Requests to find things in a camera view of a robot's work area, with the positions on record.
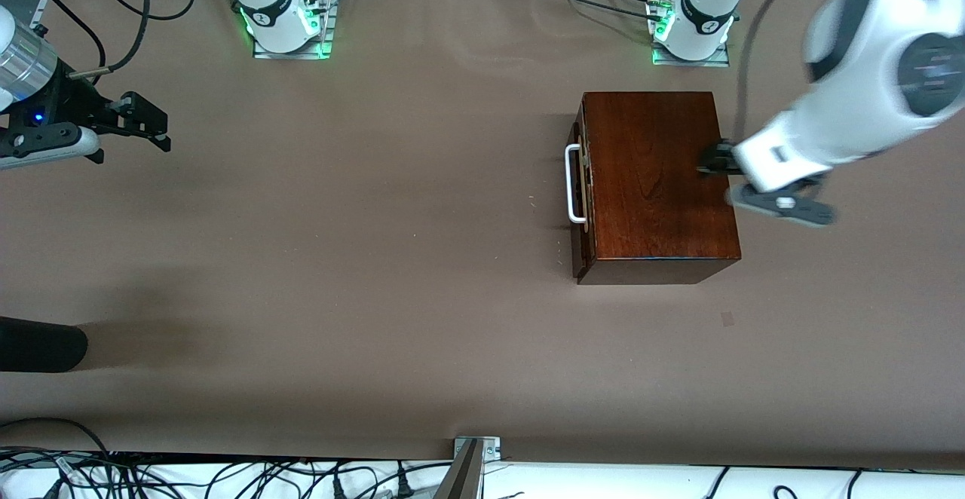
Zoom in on wooden drawer with white handle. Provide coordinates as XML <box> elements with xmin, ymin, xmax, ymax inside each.
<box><xmin>565</xmin><ymin>99</ymin><xmax>596</xmax><ymax>283</ymax></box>

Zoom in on black cylinder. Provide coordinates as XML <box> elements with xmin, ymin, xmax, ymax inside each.
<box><xmin>0</xmin><ymin>317</ymin><xmax>89</xmax><ymax>373</ymax></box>

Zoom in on dark brown wooden cabinet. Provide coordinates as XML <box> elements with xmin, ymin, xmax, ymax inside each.
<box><xmin>577</xmin><ymin>90</ymin><xmax>742</xmax><ymax>286</ymax></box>

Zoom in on silver metal bracket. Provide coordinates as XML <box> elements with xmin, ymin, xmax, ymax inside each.
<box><xmin>454</xmin><ymin>436</ymin><xmax>501</xmax><ymax>461</ymax></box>

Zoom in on long black table cable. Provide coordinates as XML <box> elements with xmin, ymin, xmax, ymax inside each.
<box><xmin>528</xmin><ymin>0</ymin><xmax>660</xmax><ymax>21</ymax></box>

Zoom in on black cable loop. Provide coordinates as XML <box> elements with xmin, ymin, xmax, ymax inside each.
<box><xmin>0</xmin><ymin>418</ymin><xmax>114</xmax><ymax>499</ymax></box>

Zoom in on black cable with metal tip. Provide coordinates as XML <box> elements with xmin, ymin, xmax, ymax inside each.
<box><xmin>66</xmin><ymin>0</ymin><xmax>152</xmax><ymax>81</ymax></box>

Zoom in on grey aluminium profile bar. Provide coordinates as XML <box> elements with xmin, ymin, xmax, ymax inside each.
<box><xmin>433</xmin><ymin>440</ymin><xmax>485</xmax><ymax>499</ymax></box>

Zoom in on brown paper table cover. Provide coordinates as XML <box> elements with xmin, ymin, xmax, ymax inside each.
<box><xmin>0</xmin><ymin>0</ymin><xmax>965</xmax><ymax>471</ymax></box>

